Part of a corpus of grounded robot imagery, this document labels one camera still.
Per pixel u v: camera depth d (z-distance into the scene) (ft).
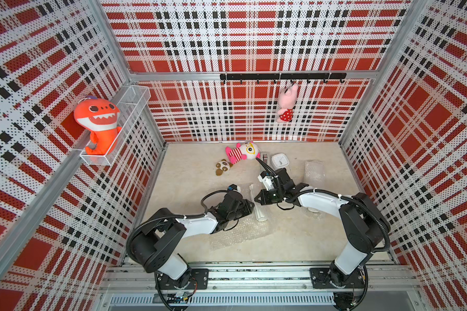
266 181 2.76
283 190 2.36
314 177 3.14
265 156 3.58
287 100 3.02
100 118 2.02
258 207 2.84
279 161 3.56
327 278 2.39
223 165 3.52
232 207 2.27
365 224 1.53
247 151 3.53
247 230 2.83
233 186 2.76
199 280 2.42
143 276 2.49
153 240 1.48
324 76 2.91
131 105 2.97
